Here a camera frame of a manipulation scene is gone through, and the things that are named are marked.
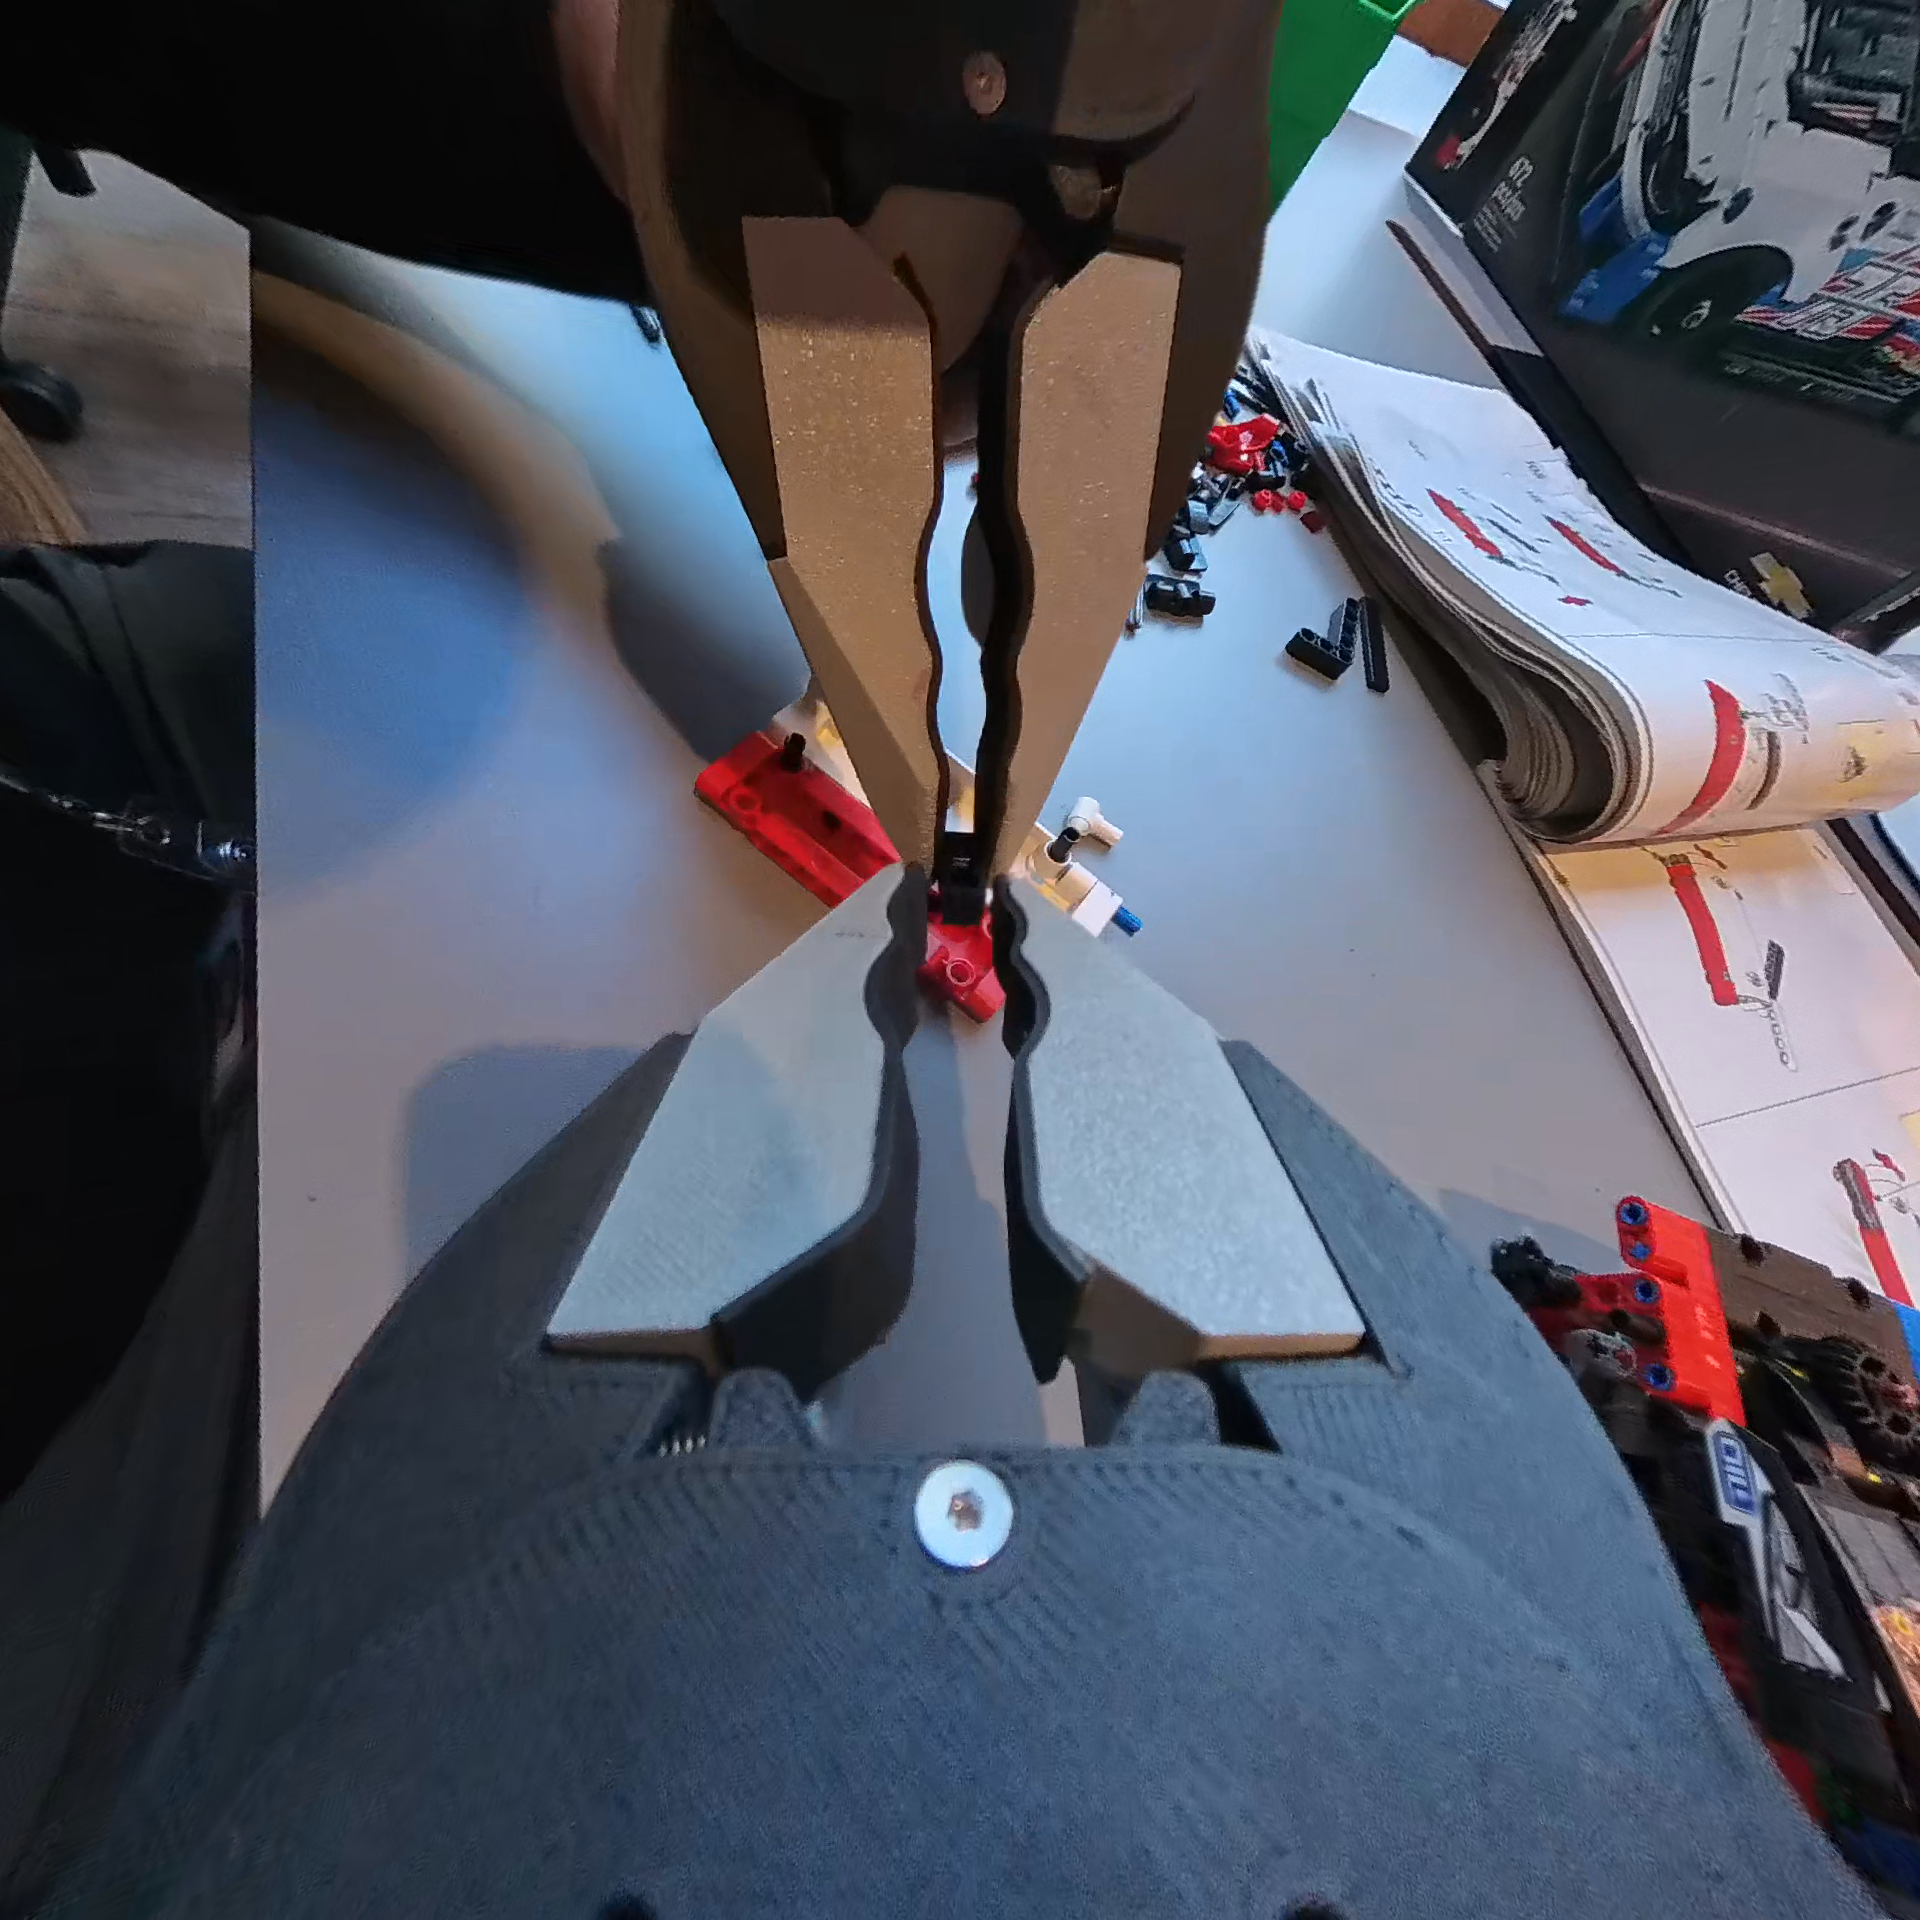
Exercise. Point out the pile of small brick pieces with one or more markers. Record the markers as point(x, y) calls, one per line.
point(1239, 444)

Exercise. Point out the green plastic bin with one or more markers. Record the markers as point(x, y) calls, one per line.
point(1322, 89)

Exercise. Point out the open instruction booklet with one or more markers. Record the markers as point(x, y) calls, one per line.
point(1576, 600)

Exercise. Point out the black straight beam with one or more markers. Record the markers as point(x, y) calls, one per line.
point(1374, 644)

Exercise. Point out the toy car set box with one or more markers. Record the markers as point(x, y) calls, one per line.
point(1649, 376)

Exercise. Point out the small red connector piece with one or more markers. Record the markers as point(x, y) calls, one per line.
point(960, 974)

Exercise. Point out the toy brick car assembly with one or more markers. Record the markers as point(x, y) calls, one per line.
point(1770, 1424)

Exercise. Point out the office chair base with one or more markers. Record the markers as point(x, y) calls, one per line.
point(39, 402)

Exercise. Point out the grey desk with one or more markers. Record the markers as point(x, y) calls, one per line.
point(524, 902)

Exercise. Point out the person's body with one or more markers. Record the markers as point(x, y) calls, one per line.
point(103, 1049)

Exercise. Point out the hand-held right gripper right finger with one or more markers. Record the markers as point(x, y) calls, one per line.
point(1170, 1183)

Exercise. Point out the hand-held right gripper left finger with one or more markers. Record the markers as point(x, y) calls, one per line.
point(749, 1183)

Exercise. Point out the black connector piece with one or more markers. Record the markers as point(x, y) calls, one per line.
point(1183, 553)
point(960, 879)
point(1179, 594)

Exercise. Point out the small white connector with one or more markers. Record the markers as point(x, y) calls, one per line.
point(1097, 822)

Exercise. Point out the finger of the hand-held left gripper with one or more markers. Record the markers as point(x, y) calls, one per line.
point(1086, 494)
point(847, 494)

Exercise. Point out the black angled beam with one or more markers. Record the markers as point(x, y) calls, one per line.
point(1327, 640)

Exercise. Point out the white brick panel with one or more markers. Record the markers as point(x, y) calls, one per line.
point(1086, 902)

